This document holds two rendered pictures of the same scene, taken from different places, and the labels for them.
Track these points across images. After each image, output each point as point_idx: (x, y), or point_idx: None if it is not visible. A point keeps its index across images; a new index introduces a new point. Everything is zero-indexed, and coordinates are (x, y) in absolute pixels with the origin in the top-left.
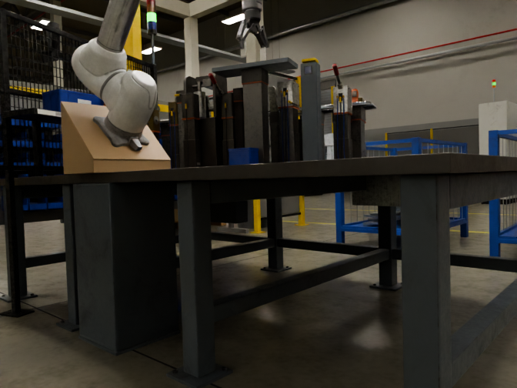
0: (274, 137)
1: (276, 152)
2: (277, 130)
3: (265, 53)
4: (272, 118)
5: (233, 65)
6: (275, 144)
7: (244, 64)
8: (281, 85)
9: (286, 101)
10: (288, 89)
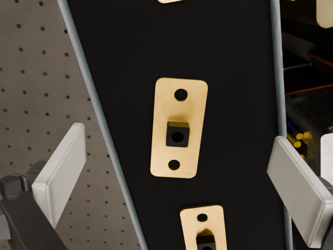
0: (302, 28)
1: (286, 29)
2: (311, 41)
3: (288, 209)
4: (326, 34)
5: (75, 52)
6: (294, 27)
7: (99, 120)
8: (313, 146)
9: (287, 133)
10: (304, 160)
